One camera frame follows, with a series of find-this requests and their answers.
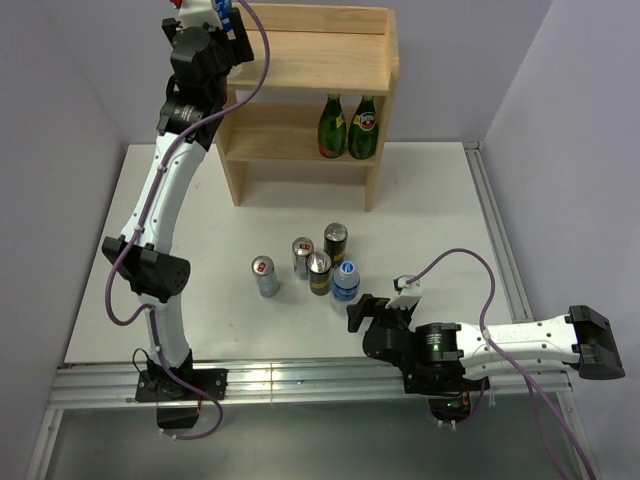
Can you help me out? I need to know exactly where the water bottle blue label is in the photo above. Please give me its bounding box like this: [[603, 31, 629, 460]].
[[330, 261, 361, 316], [212, 0, 239, 76]]

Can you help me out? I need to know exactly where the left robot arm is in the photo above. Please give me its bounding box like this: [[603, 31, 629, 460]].
[[102, 7, 254, 399]]

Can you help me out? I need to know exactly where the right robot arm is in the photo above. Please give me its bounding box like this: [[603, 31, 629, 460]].
[[346, 294, 625, 396]]

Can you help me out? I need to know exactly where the black can front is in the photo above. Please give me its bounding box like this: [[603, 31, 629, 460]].
[[307, 251, 332, 296]]

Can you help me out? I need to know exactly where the black can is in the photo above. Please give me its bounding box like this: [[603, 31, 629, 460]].
[[307, 251, 332, 296], [324, 222, 348, 268]]

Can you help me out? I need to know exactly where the black can rear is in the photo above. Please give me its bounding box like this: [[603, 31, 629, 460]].
[[324, 222, 348, 268]]

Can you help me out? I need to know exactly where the silver can middle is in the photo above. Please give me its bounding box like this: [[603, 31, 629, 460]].
[[292, 237, 314, 280]]

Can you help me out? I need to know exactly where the silver can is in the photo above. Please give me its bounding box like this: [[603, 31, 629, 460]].
[[292, 237, 314, 280], [251, 255, 279, 298]]

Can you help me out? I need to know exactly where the silver can front left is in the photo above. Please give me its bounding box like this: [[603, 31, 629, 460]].
[[251, 255, 279, 298]]

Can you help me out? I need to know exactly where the green glass bottle left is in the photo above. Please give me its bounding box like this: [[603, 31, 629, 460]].
[[317, 94, 347, 158]]

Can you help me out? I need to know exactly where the green glass bottle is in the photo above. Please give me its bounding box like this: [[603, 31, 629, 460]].
[[317, 94, 347, 158], [348, 96, 379, 160]]

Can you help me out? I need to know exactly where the green glass bottle right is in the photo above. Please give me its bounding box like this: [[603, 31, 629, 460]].
[[348, 96, 379, 160]]

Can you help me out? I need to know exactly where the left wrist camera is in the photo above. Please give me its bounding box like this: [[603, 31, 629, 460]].
[[171, 0, 223, 29]]

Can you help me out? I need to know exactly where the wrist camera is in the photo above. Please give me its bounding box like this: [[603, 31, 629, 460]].
[[171, 0, 223, 29], [387, 275, 423, 309]]

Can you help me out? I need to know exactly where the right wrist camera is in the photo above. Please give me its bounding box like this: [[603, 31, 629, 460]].
[[387, 275, 423, 309]]

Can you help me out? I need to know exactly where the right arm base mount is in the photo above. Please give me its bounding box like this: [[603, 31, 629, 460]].
[[401, 361, 490, 431]]

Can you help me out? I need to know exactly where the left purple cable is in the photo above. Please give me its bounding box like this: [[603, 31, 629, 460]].
[[104, 0, 272, 441]]

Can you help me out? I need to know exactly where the aluminium side rail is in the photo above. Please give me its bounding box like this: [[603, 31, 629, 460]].
[[463, 142, 533, 323]]

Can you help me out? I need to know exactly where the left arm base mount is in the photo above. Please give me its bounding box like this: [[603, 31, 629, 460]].
[[134, 368, 228, 431]]

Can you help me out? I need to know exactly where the aluminium front rail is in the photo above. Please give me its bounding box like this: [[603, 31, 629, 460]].
[[47, 357, 574, 409]]

